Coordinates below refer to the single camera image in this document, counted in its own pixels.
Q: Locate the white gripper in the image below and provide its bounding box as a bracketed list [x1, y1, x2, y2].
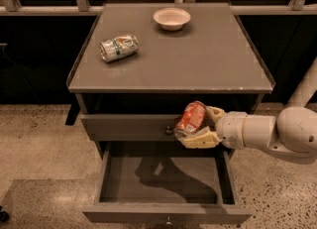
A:
[180, 106, 247, 149]

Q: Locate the red coke can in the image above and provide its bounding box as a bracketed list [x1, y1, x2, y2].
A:
[174, 101, 206, 139]

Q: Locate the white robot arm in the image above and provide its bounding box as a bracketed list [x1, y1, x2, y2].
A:
[173, 58, 317, 164]

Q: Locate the brass top drawer knob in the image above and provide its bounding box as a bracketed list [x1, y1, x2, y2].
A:
[164, 126, 174, 136]

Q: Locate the brass drawer knob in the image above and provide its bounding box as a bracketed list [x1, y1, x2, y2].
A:
[164, 126, 174, 136]
[165, 216, 172, 226]

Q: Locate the open middle drawer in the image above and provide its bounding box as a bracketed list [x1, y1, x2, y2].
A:
[83, 142, 252, 225]

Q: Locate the grey drawer cabinet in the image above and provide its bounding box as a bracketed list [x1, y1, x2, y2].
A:
[65, 2, 276, 162]

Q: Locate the brass middle drawer knob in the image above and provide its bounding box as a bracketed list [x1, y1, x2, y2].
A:
[165, 216, 172, 226]

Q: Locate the closed top drawer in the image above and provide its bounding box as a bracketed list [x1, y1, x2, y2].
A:
[81, 114, 180, 142]

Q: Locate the green white soda can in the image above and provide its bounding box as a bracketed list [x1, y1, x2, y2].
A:
[99, 35, 139, 62]

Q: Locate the white bowl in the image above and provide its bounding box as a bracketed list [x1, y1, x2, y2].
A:
[154, 8, 191, 31]

